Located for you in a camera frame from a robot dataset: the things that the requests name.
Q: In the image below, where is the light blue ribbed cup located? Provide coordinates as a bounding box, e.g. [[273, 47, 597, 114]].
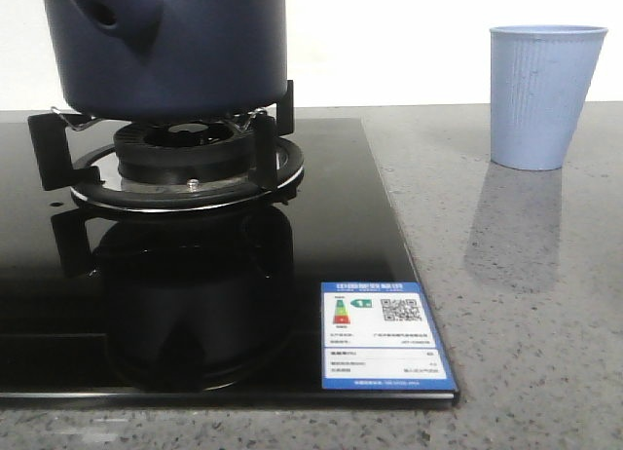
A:
[[490, 25, 607, 170]]

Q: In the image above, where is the blue energy efficiency label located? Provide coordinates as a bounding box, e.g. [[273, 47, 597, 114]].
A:
[[320, 281, 458, 396]]

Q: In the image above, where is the black round gas burner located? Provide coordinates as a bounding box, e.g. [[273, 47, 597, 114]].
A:
[[114, 123, 255, 184]]

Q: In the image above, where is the black glass gas stove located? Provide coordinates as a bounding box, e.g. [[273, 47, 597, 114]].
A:
[[1, 118, 459, 409]]

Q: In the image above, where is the black pot support grate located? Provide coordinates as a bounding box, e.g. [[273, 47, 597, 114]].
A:
[[27, 85, 304, 214]]

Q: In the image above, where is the dark blue cooking pot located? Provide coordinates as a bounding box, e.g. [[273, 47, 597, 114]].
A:
[[43, 0, 287, 122]]

